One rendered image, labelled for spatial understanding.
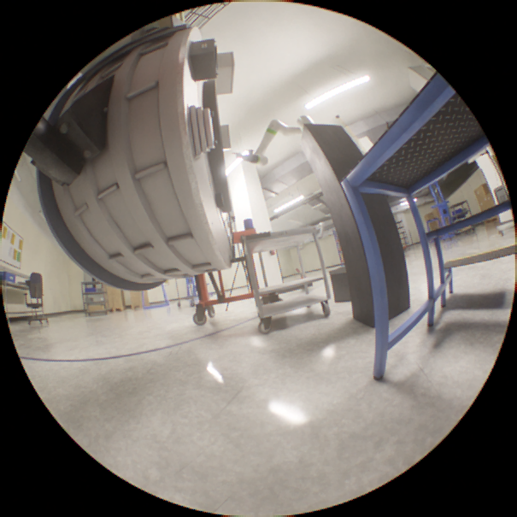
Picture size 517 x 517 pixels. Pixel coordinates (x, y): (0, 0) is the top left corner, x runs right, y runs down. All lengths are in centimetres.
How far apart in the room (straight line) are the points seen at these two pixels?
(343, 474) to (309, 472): 6
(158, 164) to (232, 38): 363
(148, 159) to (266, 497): 64
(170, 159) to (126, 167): 9
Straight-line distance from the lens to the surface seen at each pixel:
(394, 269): 93
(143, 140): 33
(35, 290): 472
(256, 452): 44
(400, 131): 36
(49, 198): 57
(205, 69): 50
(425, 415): 49
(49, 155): 37
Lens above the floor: 39
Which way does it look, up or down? 8 degrees up
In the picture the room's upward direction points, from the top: 12 degrees counter-clockwise
